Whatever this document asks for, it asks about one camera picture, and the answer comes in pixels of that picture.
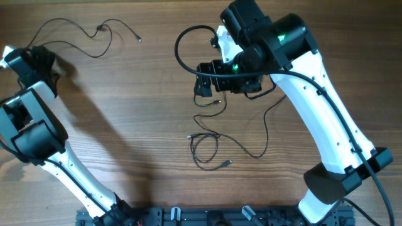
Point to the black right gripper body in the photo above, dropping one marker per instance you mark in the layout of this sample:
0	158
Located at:
239	84

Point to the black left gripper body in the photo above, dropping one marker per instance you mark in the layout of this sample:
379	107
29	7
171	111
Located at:
44	59

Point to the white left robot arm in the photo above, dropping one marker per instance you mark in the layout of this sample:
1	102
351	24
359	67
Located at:
33	134

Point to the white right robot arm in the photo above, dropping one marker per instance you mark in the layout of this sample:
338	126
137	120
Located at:
252	45

